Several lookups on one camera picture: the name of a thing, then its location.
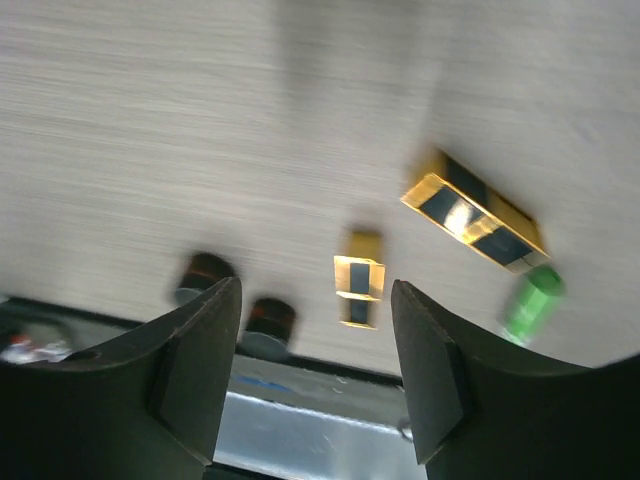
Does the black round compact right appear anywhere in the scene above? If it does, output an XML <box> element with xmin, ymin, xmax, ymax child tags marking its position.
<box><xmin>239</xmin><ymin>297</ymin><xmax>297</xmax><ymax>362</ymax></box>

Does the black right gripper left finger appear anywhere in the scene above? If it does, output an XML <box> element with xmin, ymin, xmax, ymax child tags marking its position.
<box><xmin>1</xmin><ymin>277</ymin><xmax>242</xmax><ymax>479</ymax></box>

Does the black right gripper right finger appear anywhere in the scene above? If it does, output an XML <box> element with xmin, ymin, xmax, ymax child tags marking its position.
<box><xmin>391</xmin><ymin>280</ymin><xmax>639</xmax><ymax>479</ymax></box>

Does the aluminium frame rail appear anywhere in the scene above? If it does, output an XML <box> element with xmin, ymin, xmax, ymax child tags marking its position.
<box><xmin>213</xmin><ymin>392</ymin><xmax>427</xmax><ymax>479</ymax></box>

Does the gold black lipstick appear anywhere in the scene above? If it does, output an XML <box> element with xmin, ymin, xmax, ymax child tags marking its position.
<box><xmin>401</xmin><ymin>147</ymin><xmax>549</xmax><ymax>274</ymax></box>
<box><xmin>333</xmin><ymin>227</ymin><xmax>386</xmax><ymax>330</ymax></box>

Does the green lip balm tube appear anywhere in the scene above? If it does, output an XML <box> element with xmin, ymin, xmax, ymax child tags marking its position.
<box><xmin>502</xmin><ymin>264</ymin><xmax>566</xmax><ymax>346</ymax></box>

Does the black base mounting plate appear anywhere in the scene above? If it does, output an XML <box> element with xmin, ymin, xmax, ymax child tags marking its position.
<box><xmin>1</xmin><ymin>297</ymin><xmax>408</xmax><ymax>426</ymax></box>

